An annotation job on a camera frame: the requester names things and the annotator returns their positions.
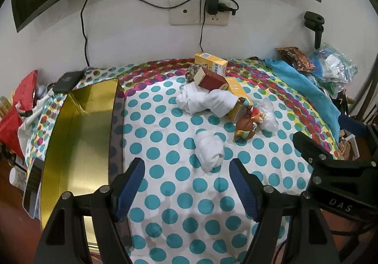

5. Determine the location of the blue cloth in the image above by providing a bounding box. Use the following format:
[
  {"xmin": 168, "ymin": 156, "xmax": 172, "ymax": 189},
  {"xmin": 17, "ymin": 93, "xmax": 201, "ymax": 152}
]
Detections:
[{"xmin": 264, "ymin": 58, "xmax": 341, "ymax": 137}]

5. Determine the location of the plastic-wrapped white item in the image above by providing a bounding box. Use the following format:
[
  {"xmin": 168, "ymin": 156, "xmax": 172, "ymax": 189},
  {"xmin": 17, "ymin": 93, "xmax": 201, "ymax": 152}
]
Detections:
[{"xmin": 254, "ymin": 98, "xmax": 280, "ymax": 131}]

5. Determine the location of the black power adapter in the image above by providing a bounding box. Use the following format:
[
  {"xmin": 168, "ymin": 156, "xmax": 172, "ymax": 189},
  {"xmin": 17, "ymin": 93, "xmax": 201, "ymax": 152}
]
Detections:
[{"xmin": 206, "ymin": 0, "xmax": 219, "ymax": 16}]

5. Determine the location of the gold metal tin tray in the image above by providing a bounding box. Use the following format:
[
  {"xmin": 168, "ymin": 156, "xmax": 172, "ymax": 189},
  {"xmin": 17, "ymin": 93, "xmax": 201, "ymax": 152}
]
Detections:
[{"xmin": 39, "ymin": 77, "xmax": 130, "ymax": 253}]

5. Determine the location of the clear plastic bag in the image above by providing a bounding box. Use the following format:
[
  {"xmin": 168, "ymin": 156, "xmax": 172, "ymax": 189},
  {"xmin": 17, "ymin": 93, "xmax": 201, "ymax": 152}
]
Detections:
[{"xmin": 310, "ymin": 43, "xmax": 359, "ymax": 99}]

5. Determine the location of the white bottle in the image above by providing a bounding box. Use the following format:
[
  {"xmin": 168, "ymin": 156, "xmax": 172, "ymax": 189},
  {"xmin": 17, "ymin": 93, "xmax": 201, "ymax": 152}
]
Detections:
[{"xmin": 9, "ymin": 168, "xmax": 28, "ymax": 192}]

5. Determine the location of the dark smartphone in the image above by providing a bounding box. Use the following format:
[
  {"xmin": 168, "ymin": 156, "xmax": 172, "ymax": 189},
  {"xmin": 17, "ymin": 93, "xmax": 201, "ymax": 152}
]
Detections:
[{"xmin": 23, "ymin": 158, "xmax": 45, "ymax": 219}]

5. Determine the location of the black adapter cable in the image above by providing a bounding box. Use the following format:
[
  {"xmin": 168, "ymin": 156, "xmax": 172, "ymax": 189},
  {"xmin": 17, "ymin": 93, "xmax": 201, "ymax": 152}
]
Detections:
[{"xmin": 200, "ymin": 15, "xmax": 207, "ymax": 52}]

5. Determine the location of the black set-top box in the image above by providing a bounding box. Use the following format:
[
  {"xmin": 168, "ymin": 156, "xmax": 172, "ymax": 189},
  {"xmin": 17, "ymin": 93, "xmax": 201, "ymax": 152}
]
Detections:
[{"xmin": 52, "ymin": 71, "xmax": 86, "ymax": 93}]

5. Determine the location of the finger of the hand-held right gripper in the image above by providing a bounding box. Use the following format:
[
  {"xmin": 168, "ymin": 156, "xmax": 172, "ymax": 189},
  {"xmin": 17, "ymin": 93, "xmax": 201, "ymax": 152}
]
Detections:
[{"xmin": 292, "ymin": 131, "xmax": 334, "ymax": 164}]

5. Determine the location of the white sock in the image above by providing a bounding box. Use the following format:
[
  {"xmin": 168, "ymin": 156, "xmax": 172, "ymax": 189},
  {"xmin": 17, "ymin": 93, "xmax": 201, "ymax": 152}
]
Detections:
[{"xmin": 196, "ymin": 131, "xmax": 225, "ymax": 172}]

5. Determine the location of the brown snack packet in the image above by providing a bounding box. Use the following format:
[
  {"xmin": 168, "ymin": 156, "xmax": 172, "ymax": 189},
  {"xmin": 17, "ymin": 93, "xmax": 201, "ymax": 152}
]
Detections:
[{"xmin": 276, "ymin": 47, "xmax": 316, "ymax": 72}]

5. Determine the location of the polka dot tablecloth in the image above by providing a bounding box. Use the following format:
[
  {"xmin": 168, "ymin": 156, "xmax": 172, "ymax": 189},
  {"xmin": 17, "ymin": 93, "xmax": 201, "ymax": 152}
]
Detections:
[{"xmin": 18, "ymin": 57, "xmax": 343, "ymax": 264}]

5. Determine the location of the brown toy figure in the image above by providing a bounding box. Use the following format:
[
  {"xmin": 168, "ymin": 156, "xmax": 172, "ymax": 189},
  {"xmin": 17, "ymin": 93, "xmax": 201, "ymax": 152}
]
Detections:
[{"xmin": 234, "ymin": 98, "xmax": 266, "ymax": 142}]

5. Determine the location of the black clamp mount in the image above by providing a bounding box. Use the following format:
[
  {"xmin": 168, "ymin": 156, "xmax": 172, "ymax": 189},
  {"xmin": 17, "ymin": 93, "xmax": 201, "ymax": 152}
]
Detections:
[{"xmin": 304, "ymin": 11, "xmax": 325, "ymax": 48}]

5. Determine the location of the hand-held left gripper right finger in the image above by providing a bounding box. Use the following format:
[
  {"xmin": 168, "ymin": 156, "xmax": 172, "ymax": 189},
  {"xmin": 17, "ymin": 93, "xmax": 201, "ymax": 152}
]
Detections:
[{"xmin": 229, "ymin": 158, "xmax": 334, "ymax": 264}]

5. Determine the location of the beige wall socket plate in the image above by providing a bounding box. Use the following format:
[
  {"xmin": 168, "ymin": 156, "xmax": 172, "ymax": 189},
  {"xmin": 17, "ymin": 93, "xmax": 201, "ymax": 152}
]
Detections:
[{"xmin": 169, "ymin": 0, "xmax": 230, "ymax": 27}]

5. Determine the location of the long yellow box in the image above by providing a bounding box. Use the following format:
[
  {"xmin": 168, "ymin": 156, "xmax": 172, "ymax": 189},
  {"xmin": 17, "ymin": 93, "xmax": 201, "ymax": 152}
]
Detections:
[{"xmin": 226, "ymin": 76, "xmax": 254, "ymax": 122}]

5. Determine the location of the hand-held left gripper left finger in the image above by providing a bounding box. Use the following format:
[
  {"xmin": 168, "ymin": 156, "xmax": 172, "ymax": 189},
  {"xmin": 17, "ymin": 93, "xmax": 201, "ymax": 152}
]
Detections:
[{"xmin": 35, "ymin": 158, "xmax": 146, "ymax": 264}]

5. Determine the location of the white cloth bundle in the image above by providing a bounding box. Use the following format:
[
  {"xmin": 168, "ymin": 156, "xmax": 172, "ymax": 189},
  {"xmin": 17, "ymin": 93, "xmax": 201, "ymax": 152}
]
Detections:
[{"xmin": 176, "ymin": 82, "xmax": 238, "ymax": 117}]

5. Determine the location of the small yellow box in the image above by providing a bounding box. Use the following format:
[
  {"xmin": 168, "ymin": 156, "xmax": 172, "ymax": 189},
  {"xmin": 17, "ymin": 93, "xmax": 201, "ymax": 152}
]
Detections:
[{"xmin": 194, "ymin": 52, "xmax": 228, "ymax": 77}]

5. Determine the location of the red paper bag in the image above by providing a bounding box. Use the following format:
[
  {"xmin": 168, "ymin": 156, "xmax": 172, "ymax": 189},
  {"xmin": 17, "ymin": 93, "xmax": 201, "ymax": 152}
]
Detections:
[
  {"xmin": 10, "ymin": 70, "xmax": 39, "ymax": 114},
  {"xmin": 0, "ymin": 107, "xmax": 25, "ymax": 158}
]

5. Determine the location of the black television cable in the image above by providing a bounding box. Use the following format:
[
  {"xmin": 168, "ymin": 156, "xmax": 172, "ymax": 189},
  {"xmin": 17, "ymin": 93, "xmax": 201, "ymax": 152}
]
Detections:
[{"xmin": 81, "ymin": 0, "xmax": 95, "ymax": 68}]

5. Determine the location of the red-brown box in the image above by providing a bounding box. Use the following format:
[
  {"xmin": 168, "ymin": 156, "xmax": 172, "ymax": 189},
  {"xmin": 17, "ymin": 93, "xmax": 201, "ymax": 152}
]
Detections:
[{"xmin": 197, "ymin": 66, "xmax": 230, "ymax": 91}]

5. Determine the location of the black plug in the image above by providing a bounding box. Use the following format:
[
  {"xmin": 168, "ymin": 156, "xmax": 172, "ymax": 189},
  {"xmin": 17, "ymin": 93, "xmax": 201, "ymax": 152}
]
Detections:
[{"xmin": 219, "ymin": 2, "xmax": 238, "ymax": 15}]

